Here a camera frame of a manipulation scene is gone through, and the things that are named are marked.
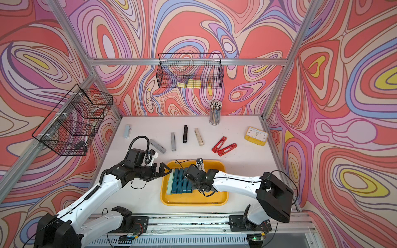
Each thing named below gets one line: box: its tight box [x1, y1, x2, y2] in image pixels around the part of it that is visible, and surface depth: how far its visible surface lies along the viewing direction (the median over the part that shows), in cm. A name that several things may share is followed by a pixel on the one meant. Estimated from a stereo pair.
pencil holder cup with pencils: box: [208, 99, 223, 126], surface depth 107 cm
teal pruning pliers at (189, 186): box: [186, 179, 193, 194], surface depth 83 cm
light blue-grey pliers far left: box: [124, 124, 132, 140], surface depth 110 cm
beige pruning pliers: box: [194, 127, 205, 147], surface depth 109 cm
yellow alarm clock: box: [243, 126, 269, 147], surface depth 107 cm
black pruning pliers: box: [182, 125, 189, 144], surface depth 107 cm
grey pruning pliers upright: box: [171, 132, 177, 152], surface depth 104 cm
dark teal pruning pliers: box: [171, 168, 179, 194], surface depth 86 cm
